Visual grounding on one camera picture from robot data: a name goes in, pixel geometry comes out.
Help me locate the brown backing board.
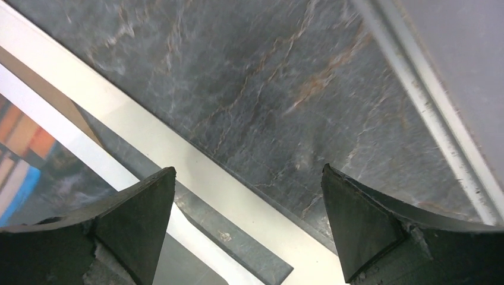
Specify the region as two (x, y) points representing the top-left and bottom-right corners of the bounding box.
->
(1, 48), (103, 148)

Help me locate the cat photo print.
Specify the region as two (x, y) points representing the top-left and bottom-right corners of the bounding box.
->
(0, 62), (265, 285)

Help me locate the white mat board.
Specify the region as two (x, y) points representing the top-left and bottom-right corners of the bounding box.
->
(1, 1), (345, 284)

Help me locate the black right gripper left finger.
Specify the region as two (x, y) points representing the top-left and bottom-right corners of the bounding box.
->
(1, 167), (176, 284)

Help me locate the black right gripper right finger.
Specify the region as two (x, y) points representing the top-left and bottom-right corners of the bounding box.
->
(321, 164), (503, 284)

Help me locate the aluminium frame rail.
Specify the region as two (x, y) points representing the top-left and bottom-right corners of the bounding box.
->
(354, 1), (503, 225)

